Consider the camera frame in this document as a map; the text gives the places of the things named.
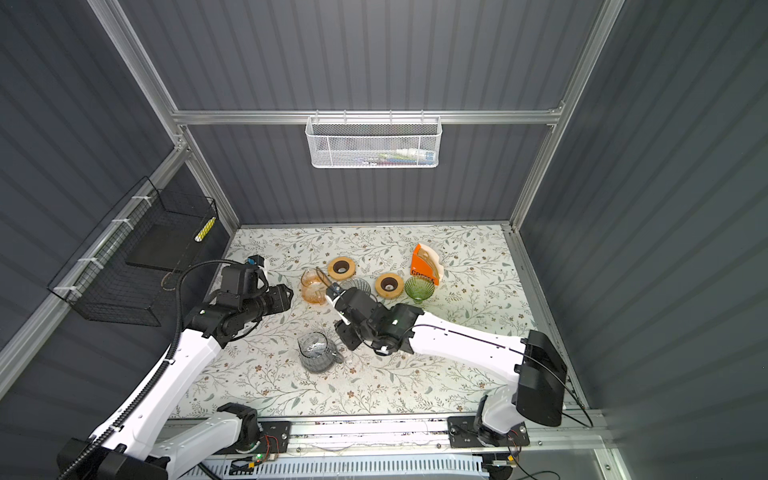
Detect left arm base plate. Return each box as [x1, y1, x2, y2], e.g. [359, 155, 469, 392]
[223, 421, 292, 455]

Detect grey glass dripper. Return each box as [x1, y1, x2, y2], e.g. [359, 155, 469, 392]
[340, 277, 372, 295]

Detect green glass dripper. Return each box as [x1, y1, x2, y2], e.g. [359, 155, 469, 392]
[404, 276, 436, 303]

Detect bamboo ring holder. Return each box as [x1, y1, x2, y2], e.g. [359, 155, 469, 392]
[374, 273, 405, 299]
[327, 256, 356, 281]

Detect white wire basket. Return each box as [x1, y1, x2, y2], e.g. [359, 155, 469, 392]
[305, 116, 443, 169]

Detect yellow marker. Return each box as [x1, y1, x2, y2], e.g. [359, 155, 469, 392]
[194, 216, 217, 243]

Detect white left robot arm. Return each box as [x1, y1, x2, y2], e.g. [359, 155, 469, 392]
[57, 255, 293, 479]

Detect black wire basket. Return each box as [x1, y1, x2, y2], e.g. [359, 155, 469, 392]
[48, 181, 218, 327]

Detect black flat pad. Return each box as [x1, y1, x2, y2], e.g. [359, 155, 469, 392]
[125, 225, 203, 272]

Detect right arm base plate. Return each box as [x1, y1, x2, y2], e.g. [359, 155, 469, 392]
[446, 416, 530, 449]

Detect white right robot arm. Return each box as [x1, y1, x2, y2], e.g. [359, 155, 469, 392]
[325, 283, 567, 446]

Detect black corrugated cable conduit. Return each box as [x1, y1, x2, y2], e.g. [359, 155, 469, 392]
[56, 259, 241, 480]

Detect items in white basket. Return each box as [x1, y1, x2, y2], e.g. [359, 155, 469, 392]
[355, 148, 438, 166]

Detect orange coffee filter pack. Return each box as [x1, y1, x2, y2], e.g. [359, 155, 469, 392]
[410, 243, 444, 286]

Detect white slotted cable duct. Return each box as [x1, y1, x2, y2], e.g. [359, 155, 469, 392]
[204, 454, 490, 479]

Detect grey glass carafe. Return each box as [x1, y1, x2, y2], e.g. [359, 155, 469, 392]
[297, 331, 344, 374]

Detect orange glass carafe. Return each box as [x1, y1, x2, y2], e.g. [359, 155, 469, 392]
[300, 267, 332, 305]

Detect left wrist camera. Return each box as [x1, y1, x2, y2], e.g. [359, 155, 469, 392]
[244, 254, 266, 274]

